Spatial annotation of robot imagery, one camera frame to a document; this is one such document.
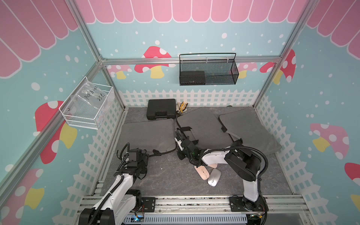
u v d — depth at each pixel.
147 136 0.98
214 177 0.81
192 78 0.89
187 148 0.71
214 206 0.76
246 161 0.52
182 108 1.19
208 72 0.92
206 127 1.03
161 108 1.12
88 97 0.72
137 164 0.67
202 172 0.83
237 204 0.74
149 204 0.75
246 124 1.05
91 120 0.62
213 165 0.86
